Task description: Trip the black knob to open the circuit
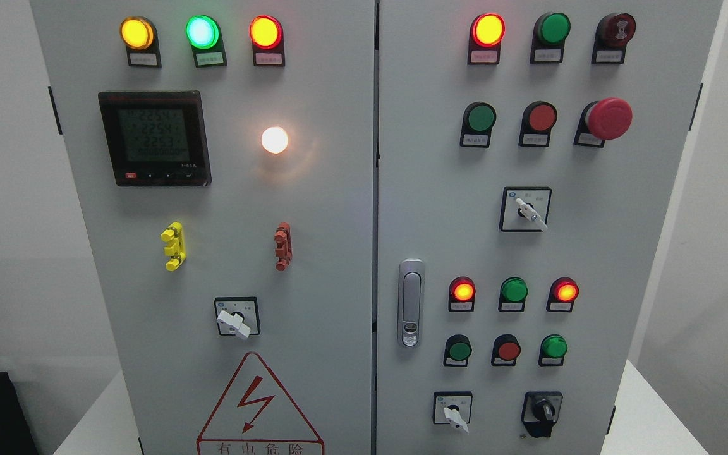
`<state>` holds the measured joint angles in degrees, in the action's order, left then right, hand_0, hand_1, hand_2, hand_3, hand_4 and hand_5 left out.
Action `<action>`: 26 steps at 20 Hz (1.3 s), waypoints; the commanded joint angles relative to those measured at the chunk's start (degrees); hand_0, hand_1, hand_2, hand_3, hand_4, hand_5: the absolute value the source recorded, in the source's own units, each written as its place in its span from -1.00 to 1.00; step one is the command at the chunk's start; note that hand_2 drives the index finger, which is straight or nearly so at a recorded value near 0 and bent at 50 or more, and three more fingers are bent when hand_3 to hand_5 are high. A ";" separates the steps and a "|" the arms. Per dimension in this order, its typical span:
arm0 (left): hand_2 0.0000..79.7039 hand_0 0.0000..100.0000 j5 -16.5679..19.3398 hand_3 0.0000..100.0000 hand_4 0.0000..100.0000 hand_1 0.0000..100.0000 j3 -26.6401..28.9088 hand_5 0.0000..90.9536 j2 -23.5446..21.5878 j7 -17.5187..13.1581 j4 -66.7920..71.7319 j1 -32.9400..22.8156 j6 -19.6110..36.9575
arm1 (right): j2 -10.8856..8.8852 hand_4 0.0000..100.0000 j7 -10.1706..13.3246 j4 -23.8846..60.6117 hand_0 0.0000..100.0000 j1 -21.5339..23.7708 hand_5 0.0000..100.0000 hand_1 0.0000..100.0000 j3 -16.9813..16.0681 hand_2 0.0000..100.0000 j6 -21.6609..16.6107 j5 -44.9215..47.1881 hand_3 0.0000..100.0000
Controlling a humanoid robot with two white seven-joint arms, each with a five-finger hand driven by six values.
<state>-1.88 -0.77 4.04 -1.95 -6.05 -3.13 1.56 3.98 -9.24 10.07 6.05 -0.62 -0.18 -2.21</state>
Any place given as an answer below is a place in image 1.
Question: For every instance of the black knob selector switch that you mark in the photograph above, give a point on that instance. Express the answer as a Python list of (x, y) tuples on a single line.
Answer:
[(540, 412)]

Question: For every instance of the red terminal connector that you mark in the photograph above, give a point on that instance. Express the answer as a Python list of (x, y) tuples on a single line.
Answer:
[(283, 249)]

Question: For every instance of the grey electrical control cabinet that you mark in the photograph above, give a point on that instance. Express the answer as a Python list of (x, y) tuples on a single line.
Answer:
[(372, 97)]

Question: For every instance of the red indicator light middle left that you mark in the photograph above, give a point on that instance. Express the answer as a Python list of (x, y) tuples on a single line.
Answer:
[(462, 295)]

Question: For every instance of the white glowing lamp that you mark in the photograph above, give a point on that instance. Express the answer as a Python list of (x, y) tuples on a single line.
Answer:
[(274, 140)]

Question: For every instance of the green push button lower left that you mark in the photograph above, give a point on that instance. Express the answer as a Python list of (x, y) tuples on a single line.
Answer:
[(457, 351)]

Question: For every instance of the green push button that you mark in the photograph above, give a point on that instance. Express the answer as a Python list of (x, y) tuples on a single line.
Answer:
[(477, 124), (457, 351), (553, 350)]

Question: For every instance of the green push button upper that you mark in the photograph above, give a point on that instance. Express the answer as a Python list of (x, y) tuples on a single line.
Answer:
[(477, 124)]

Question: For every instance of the green indicator light middle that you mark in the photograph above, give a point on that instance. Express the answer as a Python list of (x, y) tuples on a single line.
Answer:
[(513, 293)]

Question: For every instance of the red push button lower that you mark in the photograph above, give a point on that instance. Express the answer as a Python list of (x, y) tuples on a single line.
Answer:
[(506, 350)]

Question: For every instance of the red push button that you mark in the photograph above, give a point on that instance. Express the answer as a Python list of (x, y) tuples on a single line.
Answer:
[(506, 350), (538, 119)]

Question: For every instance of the yellow terminal connector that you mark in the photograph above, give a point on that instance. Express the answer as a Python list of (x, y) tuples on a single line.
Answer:
[(174, 238)]

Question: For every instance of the red push button upper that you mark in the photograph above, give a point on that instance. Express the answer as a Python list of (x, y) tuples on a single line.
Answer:
[(538, 119)]

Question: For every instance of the red indicator light middle right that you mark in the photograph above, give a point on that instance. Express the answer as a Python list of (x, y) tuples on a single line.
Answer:
[(562, 296)]

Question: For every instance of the lit red indicator light left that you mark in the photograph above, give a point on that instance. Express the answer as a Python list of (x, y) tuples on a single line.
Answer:
[(268, 41)]

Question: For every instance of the lit red indicator light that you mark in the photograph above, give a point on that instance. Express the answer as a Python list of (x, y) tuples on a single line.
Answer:
[(268, 41), (485, 39)]

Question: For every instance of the red lightning warning sticker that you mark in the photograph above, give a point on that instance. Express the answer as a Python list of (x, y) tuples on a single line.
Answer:
[(256, 415)]

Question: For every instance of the green push button lower right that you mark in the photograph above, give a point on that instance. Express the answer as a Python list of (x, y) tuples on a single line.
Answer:
[(553, 350)]

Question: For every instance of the black digital power meter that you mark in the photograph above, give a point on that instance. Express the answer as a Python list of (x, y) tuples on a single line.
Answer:
[(156, 137)]

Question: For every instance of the lit red indicator light right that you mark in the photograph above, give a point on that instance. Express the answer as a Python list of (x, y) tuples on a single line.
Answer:
[(485, 39)]

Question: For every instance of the lit green indicator light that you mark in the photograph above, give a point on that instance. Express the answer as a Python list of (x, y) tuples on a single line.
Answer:
[(205, 38)]

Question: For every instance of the red emergency stop button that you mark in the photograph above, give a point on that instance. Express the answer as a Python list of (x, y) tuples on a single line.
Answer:
[(602, 121)]

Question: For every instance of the green indicator light top right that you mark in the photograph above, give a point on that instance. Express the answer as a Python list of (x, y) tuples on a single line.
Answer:
[(548, 36)]

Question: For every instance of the yellow indicator light top left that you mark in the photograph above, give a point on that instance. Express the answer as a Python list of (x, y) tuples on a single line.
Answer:
[(141, 42)]

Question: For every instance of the dark red buzzer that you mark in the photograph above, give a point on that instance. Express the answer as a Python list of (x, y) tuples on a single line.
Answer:
[(612, 35)]

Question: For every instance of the silver door handle lock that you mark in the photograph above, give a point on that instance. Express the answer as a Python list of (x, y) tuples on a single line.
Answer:
[(409, 301)]

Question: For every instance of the white handle selector switch left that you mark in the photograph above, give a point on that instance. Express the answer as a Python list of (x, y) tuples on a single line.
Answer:
[(237, 316)]

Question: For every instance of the white lever selector switch upper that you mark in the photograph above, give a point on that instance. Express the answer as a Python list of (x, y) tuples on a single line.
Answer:
[(525, 208)]

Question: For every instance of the white lever selector switch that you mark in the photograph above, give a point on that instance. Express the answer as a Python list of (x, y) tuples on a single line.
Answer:
[(525, 208), (453, 408)]

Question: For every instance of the white lever selector switch lower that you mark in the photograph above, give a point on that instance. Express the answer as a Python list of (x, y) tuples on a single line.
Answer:
[(453, 408)]

